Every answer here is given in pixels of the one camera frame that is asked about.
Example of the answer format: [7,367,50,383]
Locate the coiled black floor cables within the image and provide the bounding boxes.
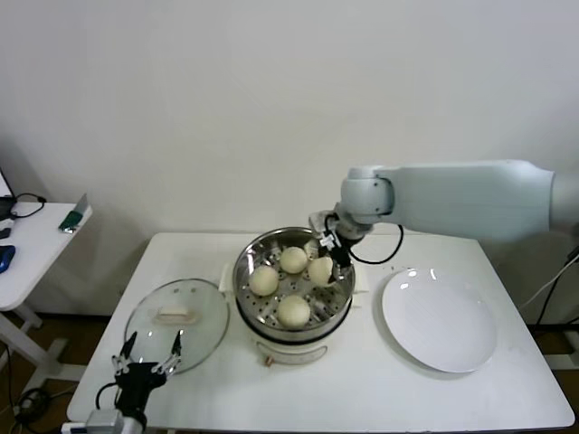
[13,387,73,420]

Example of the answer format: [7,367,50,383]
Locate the white steamed baozi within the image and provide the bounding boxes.
[307,256,337,289]
[277,295,312,330]
[279,246,308,275]
[248,266,280,297]

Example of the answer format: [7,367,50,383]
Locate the black wall cable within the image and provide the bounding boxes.
[536,246,579,326]

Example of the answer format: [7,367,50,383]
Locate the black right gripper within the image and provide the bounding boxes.
[316,233,357,287]

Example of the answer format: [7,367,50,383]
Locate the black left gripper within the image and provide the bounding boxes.
[111,331,182,416]

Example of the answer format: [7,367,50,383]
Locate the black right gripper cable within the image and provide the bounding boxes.
[347,223,404,266]

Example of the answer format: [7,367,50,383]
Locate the green handled metal scraper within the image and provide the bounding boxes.
[58,193,91,235]

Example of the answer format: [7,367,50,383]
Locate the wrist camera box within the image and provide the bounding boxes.
[309,209,341,237]
[85,409,123,433]

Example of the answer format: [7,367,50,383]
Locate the round glass pot lid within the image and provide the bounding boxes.
[123,278,230,373]

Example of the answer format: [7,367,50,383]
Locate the white wall cable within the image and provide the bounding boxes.
[518,255,579,311]

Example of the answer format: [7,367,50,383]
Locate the stainless steel steamer basket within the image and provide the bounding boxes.
[233,227,356,341]

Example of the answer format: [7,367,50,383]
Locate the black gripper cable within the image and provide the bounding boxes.
[347,223,404,266]
[94,382,119,413]

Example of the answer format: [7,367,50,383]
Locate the black cable on desk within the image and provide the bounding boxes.
[7,193,46,222]

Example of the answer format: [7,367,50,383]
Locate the white side table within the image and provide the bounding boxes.
[0,202,94,385]

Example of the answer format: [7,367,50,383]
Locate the open laptop computer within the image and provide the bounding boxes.
[0,169,15,219]

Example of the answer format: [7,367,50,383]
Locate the large white plate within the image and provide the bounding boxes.
[381,267,498,374]

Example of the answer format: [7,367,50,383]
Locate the white metal floor frame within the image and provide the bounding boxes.
[542,323,579,370]

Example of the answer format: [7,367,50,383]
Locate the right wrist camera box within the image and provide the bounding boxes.
[309,209,341,237]

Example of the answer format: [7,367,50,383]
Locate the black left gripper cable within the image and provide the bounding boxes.
[94,382,119,413]

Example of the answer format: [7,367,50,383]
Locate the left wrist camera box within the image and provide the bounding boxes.
[85,409,123,433]

